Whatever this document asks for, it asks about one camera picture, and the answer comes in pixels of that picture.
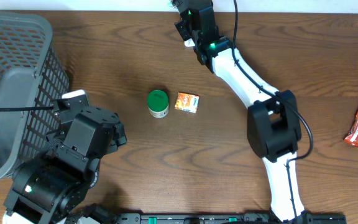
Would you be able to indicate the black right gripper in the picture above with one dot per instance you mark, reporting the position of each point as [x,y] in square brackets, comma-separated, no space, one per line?
[179,25]

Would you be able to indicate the orange Kleenex tissue pack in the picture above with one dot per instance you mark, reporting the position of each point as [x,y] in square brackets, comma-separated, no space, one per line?
[187,102]

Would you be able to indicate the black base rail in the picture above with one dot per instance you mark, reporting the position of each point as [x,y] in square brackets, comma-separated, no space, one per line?
[98,215]

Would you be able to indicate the green lid jar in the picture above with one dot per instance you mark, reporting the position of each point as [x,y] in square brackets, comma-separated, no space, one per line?
[158,103]

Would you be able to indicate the grey plastic basket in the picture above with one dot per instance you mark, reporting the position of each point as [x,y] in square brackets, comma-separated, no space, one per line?
[31,76]

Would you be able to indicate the white barcode scanner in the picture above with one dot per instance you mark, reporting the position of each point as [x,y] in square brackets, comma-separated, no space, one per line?
[189,43]

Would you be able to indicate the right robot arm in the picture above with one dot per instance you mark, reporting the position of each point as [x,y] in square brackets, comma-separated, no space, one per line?
[273,121]

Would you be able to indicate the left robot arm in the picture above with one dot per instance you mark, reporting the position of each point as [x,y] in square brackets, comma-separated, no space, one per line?
[47,188]

